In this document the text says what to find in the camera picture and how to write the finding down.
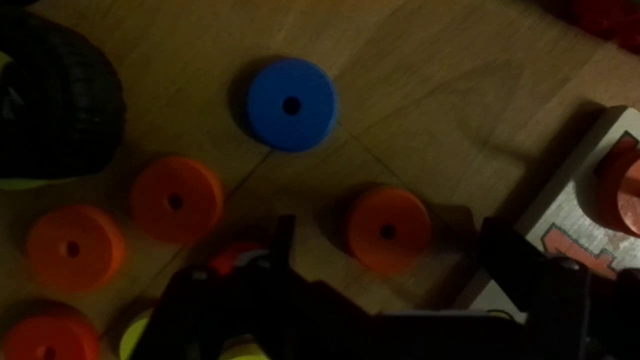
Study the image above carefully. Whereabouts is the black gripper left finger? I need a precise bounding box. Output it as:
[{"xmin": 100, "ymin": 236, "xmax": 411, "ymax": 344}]
[{"xmin": 130, "ymin": 215, "xmax": 524, "ymax": 360}]

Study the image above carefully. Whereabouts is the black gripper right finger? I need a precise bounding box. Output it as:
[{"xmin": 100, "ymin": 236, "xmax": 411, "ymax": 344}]
[{"xmin": 479, "ymin": 218, "xmax": 640, "ymax": 360}]

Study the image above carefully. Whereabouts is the yellow round token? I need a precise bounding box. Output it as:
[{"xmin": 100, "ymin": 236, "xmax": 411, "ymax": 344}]
[
  {"xmin": 218, "ymin": 338, "xmax": 271, "ymax": 360},
  {"xmin": 119, "ymin": 310, "xmax": 152, "ymax": 360}
]

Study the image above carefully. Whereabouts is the orange token back row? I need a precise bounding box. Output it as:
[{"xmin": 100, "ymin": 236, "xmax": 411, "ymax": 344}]
[{"xmin": 208, "ymin": 242, "xmax": 267, "ymax": 276}]

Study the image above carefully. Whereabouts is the wooden peg holder board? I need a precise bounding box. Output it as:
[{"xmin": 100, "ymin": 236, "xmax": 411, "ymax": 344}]
[{"xmin": 466, "ymin": 105, "xmax": 640, "ymax": 326}]

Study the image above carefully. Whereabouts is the orange token on end peg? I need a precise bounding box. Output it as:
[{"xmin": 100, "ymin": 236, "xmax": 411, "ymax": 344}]
[{"xmin": 596, "ymin": 148, "xmax": 640, "ymax": 236}]

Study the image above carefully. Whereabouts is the orange round token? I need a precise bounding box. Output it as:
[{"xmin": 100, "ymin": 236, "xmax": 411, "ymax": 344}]
[{"xmin": 130, "ymin": 155, "xmax": 224, "ymax": 243}]

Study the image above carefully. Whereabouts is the blue round token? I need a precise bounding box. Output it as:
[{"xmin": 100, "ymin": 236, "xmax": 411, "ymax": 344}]
[{"xmin": 245, "ymin": 57, "xmax": 339, "ymax": 152}]

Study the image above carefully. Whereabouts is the red-orange round token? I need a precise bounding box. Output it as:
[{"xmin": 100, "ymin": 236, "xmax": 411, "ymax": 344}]
[{"xmin": 24, "ymin": 203, "xmax": 126, "ymax": 291}]

